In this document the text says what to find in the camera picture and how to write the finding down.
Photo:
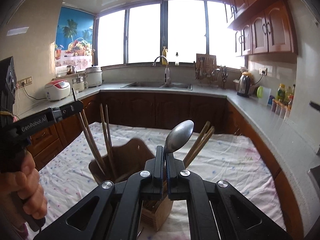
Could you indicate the wall power outlet strip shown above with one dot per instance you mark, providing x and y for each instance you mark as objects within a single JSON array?
[{"x": 24, "y": 82}]

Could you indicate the steel electric kettle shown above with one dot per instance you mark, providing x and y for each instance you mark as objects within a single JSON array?
[{"x": 244, "y": 84}]

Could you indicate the knife and utensil rack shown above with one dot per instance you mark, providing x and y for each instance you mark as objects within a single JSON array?
[{"x": 208, "y": 72}]

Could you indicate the spice jar row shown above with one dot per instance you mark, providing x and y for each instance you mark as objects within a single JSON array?
[{"x": 280, "y": 109}]

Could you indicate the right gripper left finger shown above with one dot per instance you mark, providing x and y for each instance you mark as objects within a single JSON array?
[{"x": 111, "y": 211}]

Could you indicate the tropical fruit poster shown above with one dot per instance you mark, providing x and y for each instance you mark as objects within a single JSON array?
[{"x": 74, "y": 39}]

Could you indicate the person left hand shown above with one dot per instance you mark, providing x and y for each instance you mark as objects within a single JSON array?
[{"x": 27, "y": 185}]

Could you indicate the wooden chopstick five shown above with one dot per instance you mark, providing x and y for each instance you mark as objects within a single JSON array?
[{"x": 93, "y": 147}]

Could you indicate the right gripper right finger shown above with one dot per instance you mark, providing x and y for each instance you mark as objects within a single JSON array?
[{"x": 218, "y": 210}]

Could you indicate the wooden utensil holder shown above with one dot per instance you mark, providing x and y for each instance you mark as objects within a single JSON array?
[{"x": 141, "y": 174}]

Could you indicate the wooden cabinets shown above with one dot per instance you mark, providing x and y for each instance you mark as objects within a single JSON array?
[
  {"x": 261, "y": 26},
  {"x": 149, "y": 110}
]

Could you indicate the steel kitchen sink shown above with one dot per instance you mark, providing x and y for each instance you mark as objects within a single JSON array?
[{"x": 160, "y": 85}]

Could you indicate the white red rice cooker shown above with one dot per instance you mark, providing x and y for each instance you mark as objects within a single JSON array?
[{"x": 57, "y": 90}]

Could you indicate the yellow soap bottle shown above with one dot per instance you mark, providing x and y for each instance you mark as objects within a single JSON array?
[{"x": 164, "y": 54}]

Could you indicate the floral white tablecloth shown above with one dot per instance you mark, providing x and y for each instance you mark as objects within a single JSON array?
[{"x": 212, "y": 162}]

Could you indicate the lower wooden cabinets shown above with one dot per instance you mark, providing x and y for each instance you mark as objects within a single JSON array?
[{"x": 149, "y": 110}]

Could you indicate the steel spoon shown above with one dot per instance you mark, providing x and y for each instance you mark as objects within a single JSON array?
[{"x": 178, "y": 136}]

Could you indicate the green lid plastic jug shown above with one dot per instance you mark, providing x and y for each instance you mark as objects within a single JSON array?
[{"x": 263, "y": 95}]

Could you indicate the upper wooden cabinets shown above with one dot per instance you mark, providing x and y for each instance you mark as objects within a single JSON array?
[{"x": 261, "y": 26}]

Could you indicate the wooden chopstick one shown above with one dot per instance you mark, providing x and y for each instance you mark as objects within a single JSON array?
[{"x": 108, "y": 147}]

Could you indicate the wooden chopstick two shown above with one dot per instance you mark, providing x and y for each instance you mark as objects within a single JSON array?
[{"x": 108, "y": 127}]

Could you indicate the white round cooker pot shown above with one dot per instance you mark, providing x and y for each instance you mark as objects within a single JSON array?
[{"x": 93, "y": 76}]

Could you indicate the yellow oil bottle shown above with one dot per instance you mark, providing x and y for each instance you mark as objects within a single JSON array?
[{"x": 280, "y": 93}]

